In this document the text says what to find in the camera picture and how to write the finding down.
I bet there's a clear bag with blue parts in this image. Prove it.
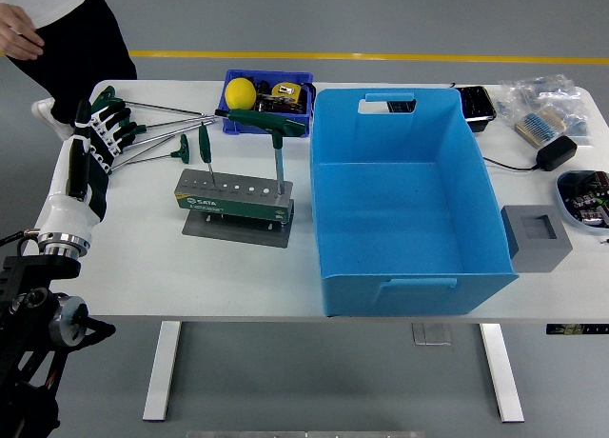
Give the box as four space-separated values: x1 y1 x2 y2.
560 92 596 149

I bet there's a black power adapter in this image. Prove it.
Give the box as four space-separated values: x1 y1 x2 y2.
536 134 579 172

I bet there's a yellow lemon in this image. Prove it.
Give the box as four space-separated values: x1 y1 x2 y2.
224 77 258 110

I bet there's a grey metal bracket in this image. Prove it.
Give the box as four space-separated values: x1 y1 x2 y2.
411 323 452 347

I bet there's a black table control panel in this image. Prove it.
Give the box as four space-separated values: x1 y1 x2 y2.
545 323 609 335

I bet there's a small dark blue bin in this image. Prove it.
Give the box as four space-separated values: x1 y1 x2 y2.
222 69 317 138

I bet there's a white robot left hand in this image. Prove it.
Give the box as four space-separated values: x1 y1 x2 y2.
40 98 139 242

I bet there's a thick-shaft green T-handle hex key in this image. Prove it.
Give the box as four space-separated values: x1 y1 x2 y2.
213 107 308 196

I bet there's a grey foam block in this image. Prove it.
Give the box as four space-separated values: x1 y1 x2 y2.
499 204 575 274

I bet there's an electronic components heap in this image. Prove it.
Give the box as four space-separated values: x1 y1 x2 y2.
565 170 609 223

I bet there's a white table leg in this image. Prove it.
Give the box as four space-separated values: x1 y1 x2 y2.
478 322 525 424
142 321 183 423

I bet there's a yellow tape measure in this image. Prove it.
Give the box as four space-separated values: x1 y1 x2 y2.
270 81 305 104

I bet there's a black adapter cable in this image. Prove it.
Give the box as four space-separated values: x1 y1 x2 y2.
482 155 541 171

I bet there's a clear plastic parts bag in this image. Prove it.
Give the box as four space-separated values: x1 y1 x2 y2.
497 73 582 113

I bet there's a person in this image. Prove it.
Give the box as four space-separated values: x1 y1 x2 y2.
0 0 139 142

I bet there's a person's right hand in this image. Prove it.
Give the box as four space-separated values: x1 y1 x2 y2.
0 2 47 61

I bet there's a bag of blue resistor strips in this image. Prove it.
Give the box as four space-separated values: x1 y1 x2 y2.
513 105 567 149

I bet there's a black plastic tray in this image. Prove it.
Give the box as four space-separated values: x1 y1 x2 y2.
454 85 499 134

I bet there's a large light blue box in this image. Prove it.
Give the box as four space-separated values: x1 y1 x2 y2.
309 88 521 318

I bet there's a blue-rimmed bowl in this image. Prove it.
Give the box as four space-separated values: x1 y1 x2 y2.
555 169 609 229

